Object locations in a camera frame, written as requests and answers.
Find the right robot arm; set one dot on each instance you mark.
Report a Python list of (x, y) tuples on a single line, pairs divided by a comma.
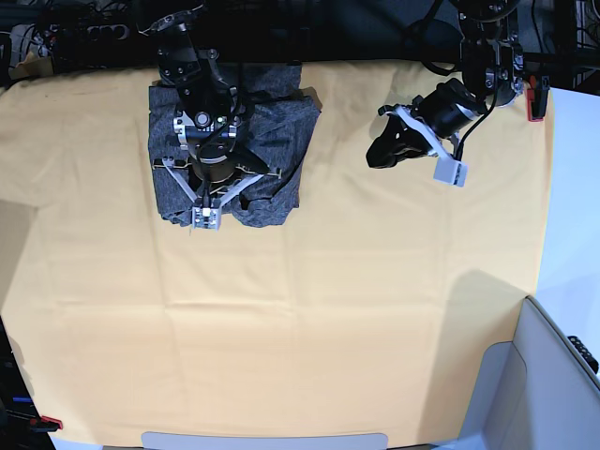
[(210, 113)]

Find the red clamp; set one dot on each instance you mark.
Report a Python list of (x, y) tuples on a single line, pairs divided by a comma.
[(537, 97), (44, 424)]

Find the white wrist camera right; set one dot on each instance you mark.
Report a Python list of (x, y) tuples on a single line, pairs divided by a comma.
[(206, 218)]

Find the red clamp right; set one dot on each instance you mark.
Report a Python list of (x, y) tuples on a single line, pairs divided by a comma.
[(537, 97)]

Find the white storage bin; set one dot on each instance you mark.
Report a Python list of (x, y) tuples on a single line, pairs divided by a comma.
[(535, 391)]

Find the black remote on bin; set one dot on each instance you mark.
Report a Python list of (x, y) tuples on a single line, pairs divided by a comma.
[(584, 353)]

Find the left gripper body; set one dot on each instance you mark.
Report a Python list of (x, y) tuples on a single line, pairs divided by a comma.
[(444, 112)]

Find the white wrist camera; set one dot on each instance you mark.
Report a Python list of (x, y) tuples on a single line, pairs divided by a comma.
[(451, 172), (206, 218)]

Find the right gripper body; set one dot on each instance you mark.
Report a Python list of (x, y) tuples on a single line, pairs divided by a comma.
[(214, 173)]

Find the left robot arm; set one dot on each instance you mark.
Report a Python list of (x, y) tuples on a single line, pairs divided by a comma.
[(487, 75)]

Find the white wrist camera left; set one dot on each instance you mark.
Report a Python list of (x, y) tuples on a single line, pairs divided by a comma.
[(451, 172)]

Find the yellow table cloth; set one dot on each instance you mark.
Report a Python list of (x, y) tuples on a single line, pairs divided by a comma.
[(369, 310)]

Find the red clamp left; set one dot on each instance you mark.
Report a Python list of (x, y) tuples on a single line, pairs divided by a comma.
[(44, 424)]

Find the grey long-sleeve T-shirt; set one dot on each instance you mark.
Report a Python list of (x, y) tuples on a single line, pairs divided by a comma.
[(279, 132)]

